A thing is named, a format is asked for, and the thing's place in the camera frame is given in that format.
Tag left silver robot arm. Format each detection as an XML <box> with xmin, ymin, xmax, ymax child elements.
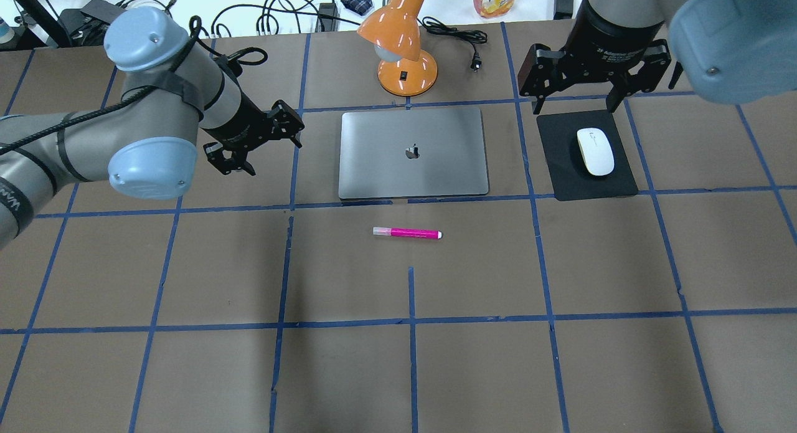
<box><xmin>1</xmin><ymin>6</ymin><xmax>305</xmax><ymax>246</ymax></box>

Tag white computer mouse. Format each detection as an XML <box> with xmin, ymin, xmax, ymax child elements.
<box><xmin>576</xmin><ymin>127</ymin><xmax>615</xmax><ymax>177</ymax></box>

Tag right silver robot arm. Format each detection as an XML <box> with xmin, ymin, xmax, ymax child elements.
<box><xmin>516</xmin><ymin>0</ymin><xmax>796</xmax><ymax>114</ymax></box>

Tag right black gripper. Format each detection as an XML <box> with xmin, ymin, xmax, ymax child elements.
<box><xmin>517</xmin><ymin>0</ymin><xmax>672</xmax><ymax>115</ymax></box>

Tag dark blue pouch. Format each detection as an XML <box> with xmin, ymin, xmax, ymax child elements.
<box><xmin>341</xmin><ymin>0</ymin><xmax>374</xmax><ymax>16</ymax></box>

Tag black power adapter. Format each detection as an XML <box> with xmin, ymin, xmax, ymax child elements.
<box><xmin>315</xmin><ymin>1</ymin><xmax>339</xmax><ymax>32</ymax></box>

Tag pink marker pen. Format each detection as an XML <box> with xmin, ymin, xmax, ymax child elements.
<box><xmin>372</xmin><ymin>227</ymin><xmax>442</xmax><ymax>240</ymax></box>

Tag silver laptop notebook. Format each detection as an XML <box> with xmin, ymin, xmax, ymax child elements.
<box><xmin>338</xmin><ymin>107</ymin><xmax>489</xmax><ymax>200</ymax></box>

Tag black mousepad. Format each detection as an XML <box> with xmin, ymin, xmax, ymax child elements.
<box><xmin>536</xmin><ymin>110</ymin><xmax>639</xmax><ymax>201</ymax></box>

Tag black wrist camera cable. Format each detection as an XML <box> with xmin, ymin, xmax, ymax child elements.
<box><xmin>0</xmin><ymin>16</ymin><xmax>268</xmax><ymax>156</ymax></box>

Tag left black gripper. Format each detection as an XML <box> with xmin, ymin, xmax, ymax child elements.
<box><xmin>200</xmin><ymin>95</ymin><xmax>305</xmax><ymax>176</ymax></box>

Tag orange desk lamp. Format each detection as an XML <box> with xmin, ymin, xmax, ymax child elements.
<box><xmin>357</xmin><ymin>0</ymin><xmax>438</xmax><ymax>97</ymax></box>

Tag black lamp power cable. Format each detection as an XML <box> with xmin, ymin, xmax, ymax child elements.
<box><xmin>420</xmin><ymin>17</ymin><xmax>489</xmax><ymax>72</ymax></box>

